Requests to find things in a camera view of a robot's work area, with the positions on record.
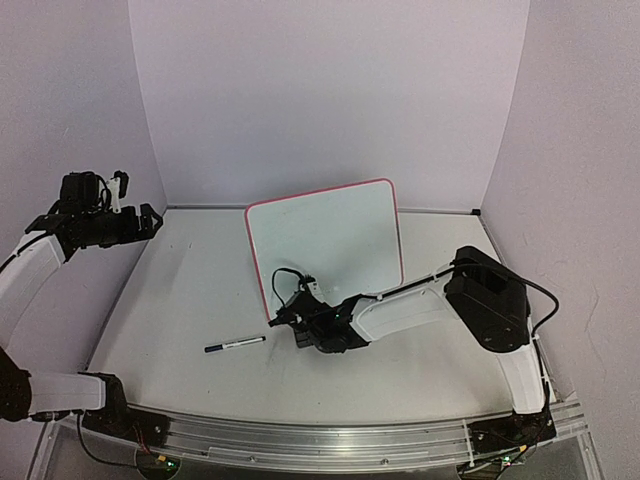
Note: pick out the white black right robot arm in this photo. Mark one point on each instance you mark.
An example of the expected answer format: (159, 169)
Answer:
(475, 289)

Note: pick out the pink framed whiteboard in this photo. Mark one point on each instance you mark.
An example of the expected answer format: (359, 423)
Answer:
(352, 248)

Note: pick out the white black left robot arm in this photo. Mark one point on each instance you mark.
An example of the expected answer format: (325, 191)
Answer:
(88, 212)

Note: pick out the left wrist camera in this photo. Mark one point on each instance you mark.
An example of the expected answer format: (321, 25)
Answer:
(117, 187)

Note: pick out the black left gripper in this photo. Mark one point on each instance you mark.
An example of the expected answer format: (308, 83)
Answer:
(130, 230)

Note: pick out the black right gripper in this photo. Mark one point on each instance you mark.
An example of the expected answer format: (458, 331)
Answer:
(295, 311)

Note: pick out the aluminium table edge rail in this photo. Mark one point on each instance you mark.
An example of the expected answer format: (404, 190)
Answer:
(473, 212)

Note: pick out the white whiteboard marker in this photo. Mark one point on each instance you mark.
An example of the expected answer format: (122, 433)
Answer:
(234, 344)

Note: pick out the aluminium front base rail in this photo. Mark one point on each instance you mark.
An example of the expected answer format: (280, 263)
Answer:
(343, 449)

